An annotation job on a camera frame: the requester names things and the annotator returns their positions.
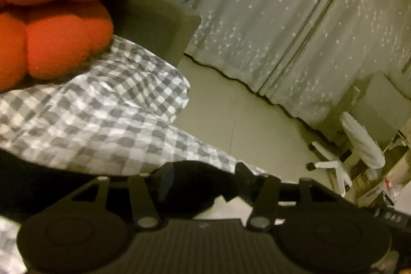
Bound grey star-print curtain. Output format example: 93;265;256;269
180;0;411;140

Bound white storage shelf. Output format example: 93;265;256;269
382;129;411;185

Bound black sock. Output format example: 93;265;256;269
0;149;257;220

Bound grey checkered blanket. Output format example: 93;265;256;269
0;35;280;274

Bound white office chair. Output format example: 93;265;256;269
306;70;403;197

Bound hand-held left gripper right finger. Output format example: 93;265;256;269
234;162;322;231

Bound cardboard box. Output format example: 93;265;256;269
355;176;399;207

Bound dark green sofa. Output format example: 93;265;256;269
103;0;201;67

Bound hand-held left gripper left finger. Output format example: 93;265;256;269
69;163;175;230

